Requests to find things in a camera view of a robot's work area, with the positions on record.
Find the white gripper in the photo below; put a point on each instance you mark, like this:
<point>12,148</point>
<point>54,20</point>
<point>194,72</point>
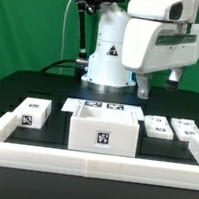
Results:
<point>151,46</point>

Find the white cabinet door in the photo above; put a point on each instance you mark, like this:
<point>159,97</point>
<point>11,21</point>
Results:
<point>158,127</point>
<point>184,128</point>

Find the white cabinet body box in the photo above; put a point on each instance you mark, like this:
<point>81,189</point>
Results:
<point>105,131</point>

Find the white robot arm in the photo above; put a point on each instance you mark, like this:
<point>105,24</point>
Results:
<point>105,71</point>

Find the white cabinet top block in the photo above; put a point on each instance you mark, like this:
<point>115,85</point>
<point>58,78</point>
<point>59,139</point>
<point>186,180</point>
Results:
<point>33,112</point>

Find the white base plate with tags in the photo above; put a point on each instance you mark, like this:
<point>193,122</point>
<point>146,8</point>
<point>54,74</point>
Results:
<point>71,104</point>

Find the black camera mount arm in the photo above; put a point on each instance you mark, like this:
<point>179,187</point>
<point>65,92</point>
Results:
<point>83,25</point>

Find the white U-shaped border frame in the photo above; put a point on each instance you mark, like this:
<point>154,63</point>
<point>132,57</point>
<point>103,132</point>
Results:
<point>92,165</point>

